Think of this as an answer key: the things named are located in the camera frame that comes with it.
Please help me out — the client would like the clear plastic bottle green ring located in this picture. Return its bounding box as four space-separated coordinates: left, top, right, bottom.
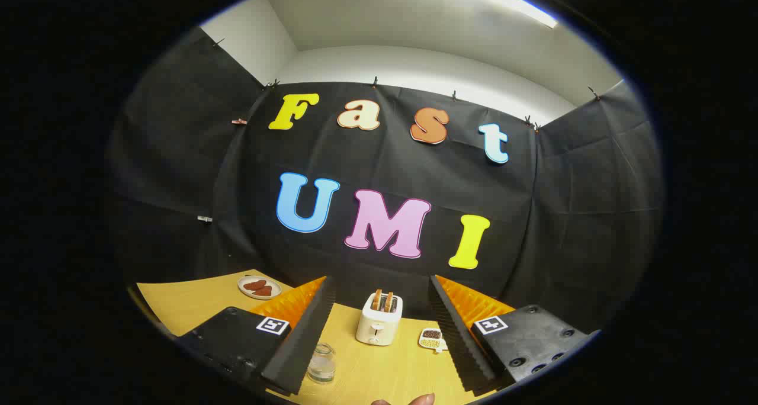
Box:
307 343 337 384

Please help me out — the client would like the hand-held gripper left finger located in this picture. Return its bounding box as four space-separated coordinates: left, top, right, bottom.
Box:
176 276 337 397

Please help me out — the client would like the white round plate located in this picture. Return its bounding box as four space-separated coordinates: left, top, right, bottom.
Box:
237 275 282 301

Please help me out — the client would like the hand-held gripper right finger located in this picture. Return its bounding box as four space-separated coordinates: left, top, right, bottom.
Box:
428 275 600 396

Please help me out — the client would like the white divided seasoning dish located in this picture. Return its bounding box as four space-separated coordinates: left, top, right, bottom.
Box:
419 328 448 352

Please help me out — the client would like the wooden table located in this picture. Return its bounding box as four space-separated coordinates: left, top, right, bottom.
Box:
136 269 516 405

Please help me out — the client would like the black backdrop cloth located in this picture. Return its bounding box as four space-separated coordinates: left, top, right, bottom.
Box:
107 26 664 335

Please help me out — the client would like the white toaster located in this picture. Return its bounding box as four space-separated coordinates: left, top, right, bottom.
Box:
356 292 404 346

